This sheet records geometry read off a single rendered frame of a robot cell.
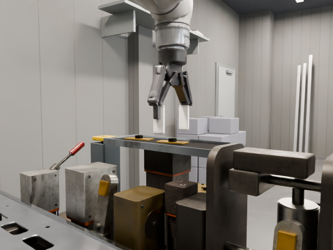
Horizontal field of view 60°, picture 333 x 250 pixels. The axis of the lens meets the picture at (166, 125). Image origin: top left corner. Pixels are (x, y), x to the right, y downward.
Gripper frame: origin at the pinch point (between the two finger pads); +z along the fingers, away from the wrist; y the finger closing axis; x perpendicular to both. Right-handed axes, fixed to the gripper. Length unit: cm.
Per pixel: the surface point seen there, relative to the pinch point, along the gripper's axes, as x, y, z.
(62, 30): 198, 132, -80
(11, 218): 26.3, -28.9, 20.1
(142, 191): -3.1, -18.1, 12.1
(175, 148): -5.9, -9.0, 4.1
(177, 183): -10.0, -15.9, 10.1
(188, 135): 148, 316, 37
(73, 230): 8.9, -26.2, 20.1
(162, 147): -2.0, -8.3, 4.1
